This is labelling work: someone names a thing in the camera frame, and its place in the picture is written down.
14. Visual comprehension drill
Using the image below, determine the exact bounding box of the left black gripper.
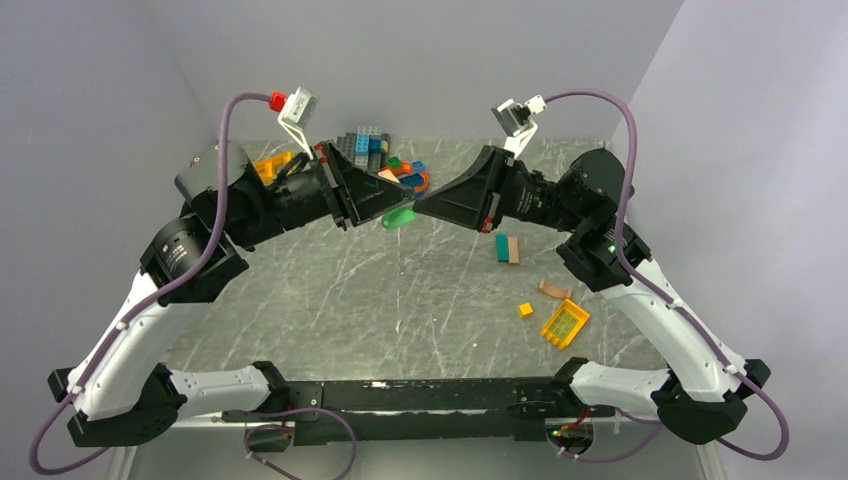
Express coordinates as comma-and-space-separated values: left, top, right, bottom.
229, 138, 417, 250

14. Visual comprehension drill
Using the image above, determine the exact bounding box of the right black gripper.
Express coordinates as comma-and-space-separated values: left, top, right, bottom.
415, 143, 587, 232

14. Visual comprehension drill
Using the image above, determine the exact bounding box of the green key tag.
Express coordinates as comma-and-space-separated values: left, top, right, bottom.
381, 207, 417, 230

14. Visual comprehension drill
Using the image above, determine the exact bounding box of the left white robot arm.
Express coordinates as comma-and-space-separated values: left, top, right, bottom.
48, 141, 413, 448

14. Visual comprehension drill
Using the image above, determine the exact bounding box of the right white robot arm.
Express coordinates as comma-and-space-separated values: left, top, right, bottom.
414, 146, 770, 445

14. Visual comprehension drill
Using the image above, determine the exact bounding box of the blue brick stack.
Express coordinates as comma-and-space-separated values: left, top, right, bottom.
353, 126, 389, 171

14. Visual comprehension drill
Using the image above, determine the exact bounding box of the colourful brick cluster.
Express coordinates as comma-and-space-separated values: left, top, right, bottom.
378, 157, 430, 198

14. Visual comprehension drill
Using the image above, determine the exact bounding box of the dark grey brick baseplate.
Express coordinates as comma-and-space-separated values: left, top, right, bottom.
334, 132, 391, 168

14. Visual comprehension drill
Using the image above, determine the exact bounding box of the teal and tan brick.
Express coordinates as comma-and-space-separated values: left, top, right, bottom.
495, 234, 520, 265

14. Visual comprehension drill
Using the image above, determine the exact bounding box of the orange yellow triangle brick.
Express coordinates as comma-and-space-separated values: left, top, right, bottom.
253, 152, 294, 186

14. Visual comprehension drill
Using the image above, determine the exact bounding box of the tan curved brick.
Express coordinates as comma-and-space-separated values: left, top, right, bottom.
537, 279, 573, 300

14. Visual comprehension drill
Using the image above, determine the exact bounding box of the small yellow brick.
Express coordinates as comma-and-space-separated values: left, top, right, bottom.
517, 303, 534, 319

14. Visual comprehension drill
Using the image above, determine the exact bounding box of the yellow window brick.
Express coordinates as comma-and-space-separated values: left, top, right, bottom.
540, 299, 590, 350

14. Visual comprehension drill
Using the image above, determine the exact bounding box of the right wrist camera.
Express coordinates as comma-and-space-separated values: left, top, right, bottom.
491, 95, 547, 159

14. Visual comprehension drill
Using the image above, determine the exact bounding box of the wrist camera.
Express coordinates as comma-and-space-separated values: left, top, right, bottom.
491, 95, 547, 159
269, 87, 318, 159

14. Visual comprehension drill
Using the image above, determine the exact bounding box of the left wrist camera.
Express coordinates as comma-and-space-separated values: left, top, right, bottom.
269, 87, 318, 159

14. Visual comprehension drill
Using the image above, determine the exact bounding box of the black base frame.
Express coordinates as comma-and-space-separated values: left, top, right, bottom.
218, 377, 617, 446

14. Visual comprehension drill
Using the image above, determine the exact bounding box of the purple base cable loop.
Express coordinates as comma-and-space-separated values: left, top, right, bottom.
243, 405, 362, 480

